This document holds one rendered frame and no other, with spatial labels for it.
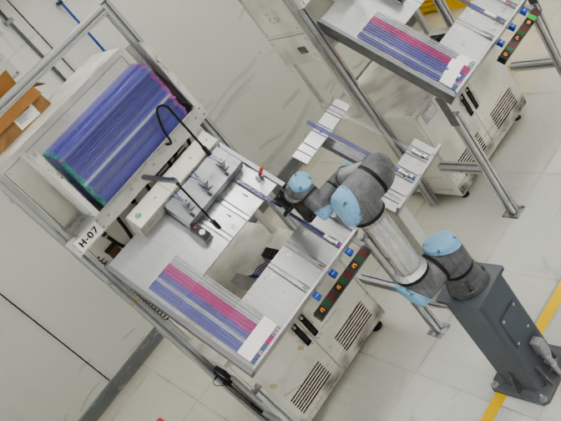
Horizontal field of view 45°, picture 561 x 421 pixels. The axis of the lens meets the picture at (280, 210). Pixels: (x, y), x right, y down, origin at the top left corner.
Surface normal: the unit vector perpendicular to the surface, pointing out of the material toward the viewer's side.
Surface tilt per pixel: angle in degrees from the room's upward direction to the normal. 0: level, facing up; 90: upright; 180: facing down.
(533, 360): 90
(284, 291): 42
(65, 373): 90
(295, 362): 90
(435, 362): 0
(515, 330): 90
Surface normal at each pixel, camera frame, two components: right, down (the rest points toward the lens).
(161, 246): -0.04, -0.44
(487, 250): -0.57, -0.67
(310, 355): 0.58, 0.09
